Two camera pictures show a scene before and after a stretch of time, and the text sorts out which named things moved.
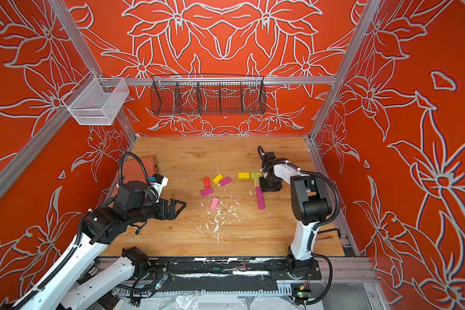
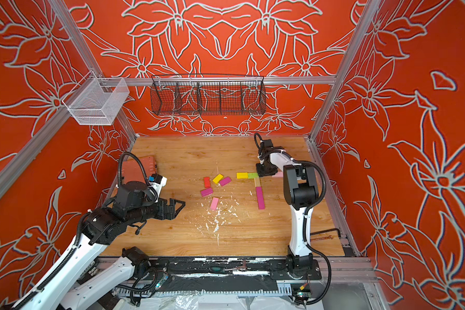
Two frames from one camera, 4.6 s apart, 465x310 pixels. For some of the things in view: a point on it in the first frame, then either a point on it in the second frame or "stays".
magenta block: [206, 192] stays
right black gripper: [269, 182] to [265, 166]
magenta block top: [225, 181] stays
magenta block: [261, 201] stays
